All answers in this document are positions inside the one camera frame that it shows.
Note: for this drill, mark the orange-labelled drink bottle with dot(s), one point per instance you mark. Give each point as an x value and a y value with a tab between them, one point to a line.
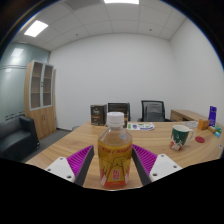
115	156

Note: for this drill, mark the large square ceiling light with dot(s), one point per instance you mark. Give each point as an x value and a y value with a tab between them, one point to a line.
121	1

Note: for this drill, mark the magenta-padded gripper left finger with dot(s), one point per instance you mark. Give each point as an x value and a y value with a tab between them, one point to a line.
60	166

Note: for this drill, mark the white printed leaflet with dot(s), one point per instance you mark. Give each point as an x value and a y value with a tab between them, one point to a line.
140	126

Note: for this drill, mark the black leather sofa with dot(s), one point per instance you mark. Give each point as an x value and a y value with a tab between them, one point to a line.
16	138

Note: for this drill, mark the purple upright package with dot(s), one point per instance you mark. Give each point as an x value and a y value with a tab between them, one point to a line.
212	116

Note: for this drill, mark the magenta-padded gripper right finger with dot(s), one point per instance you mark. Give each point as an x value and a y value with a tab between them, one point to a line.
163	165

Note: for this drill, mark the wooden glass-door shelf cabinet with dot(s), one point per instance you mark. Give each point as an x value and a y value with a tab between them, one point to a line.
40	96

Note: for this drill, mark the small light blue packet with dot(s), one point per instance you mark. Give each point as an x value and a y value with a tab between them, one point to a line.
217	134

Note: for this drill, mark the orange tissue box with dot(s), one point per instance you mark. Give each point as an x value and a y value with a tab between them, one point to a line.
203	124

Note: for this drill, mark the small square ceiling light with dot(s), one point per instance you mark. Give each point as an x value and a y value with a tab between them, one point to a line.
36	28

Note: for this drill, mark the grey ceiling air vent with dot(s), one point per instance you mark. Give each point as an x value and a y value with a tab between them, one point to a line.
81	3

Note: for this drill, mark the dark grey office chair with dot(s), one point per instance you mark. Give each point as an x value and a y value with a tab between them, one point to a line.
129	111

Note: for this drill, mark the black mesh office chair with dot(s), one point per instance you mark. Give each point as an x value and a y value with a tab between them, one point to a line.
153	111

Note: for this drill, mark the white green printed mug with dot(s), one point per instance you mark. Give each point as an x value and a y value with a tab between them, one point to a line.
179	137

